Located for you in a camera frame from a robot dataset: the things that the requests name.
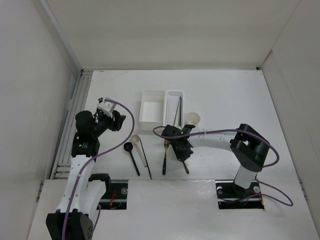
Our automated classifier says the white square box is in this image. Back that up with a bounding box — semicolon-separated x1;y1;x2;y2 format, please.
138;90;165;131

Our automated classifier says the cream paper cup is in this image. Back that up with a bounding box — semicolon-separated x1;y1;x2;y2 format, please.
184;112;201;126

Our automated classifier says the brown wooden fork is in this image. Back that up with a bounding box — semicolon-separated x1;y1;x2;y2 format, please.
183;162;190;175

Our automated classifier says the cream wooden spoon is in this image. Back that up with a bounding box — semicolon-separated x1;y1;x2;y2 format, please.
130;134;147;167

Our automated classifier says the aluminium rail frame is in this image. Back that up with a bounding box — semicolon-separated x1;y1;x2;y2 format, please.
46;69;93;179

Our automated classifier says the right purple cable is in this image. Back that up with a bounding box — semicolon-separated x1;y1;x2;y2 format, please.
152;125;294;207

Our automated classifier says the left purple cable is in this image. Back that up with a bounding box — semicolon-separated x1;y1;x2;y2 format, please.
60;98;136;240

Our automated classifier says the dark thin chopstick left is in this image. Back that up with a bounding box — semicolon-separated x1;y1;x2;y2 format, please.
139;138;153;180

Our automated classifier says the purple cable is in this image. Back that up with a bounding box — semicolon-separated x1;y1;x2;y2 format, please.
60;98;136;240
152;125;294;207

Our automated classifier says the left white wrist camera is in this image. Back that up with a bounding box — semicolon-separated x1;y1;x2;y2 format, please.
97;97;117;118

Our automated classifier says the gold fork black handle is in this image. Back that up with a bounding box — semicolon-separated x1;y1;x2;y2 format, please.
162;140;170;175

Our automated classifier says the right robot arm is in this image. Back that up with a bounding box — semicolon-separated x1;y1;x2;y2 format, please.
161;124;270;197

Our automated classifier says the black spoon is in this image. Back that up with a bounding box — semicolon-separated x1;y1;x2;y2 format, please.
123;142;141;176

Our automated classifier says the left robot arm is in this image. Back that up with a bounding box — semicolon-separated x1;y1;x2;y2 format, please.
45;109;126;240

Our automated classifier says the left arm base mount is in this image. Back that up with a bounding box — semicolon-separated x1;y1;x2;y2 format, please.
99;180;128;210

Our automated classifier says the white perforated basket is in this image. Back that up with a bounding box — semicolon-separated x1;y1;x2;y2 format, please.
163;90;184;128

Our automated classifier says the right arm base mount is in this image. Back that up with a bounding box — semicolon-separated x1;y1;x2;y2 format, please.
215;180;265;210

